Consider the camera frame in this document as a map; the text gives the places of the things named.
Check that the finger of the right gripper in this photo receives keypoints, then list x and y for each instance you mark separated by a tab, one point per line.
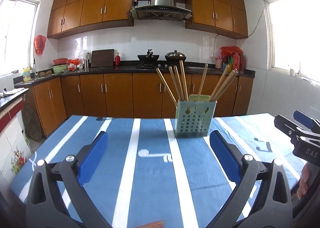
293	130
307	121

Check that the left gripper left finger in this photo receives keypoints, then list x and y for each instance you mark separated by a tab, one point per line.
45	205

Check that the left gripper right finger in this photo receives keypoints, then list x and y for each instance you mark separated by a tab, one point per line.
272	206

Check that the person's right hand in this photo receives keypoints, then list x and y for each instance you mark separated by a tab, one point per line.
303	183

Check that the person's left hand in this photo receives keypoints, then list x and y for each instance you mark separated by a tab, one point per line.
155	224

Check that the red condiment bottles group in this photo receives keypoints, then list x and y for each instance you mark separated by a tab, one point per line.
232	56

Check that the green perforated utensil holder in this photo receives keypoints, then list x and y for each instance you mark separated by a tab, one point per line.
193	117

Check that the blue striped tablecloth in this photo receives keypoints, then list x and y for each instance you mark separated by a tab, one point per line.
147	174

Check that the brown lower cabinets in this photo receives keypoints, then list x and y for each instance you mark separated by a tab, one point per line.
120	95

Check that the brown cabinets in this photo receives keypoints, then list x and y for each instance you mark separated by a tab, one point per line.
120	95
224	17

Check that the yellow detergent bottle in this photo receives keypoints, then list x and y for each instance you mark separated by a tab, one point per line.
26	73

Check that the green basin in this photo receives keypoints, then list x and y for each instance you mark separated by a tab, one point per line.
59	68

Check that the black lidded pan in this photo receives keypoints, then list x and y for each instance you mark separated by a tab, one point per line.
175	56

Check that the red basin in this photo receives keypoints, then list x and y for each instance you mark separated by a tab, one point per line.
60	61

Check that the dark cutting board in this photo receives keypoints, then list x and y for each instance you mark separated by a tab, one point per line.
102	58

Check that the black wok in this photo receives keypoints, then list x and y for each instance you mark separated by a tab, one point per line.
149	58

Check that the red bottle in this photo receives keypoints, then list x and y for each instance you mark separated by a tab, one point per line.
117	59

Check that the red plastic bag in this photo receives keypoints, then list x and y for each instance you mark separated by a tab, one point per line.
39	44

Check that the steel range hood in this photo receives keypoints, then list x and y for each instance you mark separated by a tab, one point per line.
174	10

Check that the brown upper cabinets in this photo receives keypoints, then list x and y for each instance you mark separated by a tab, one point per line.
224	17

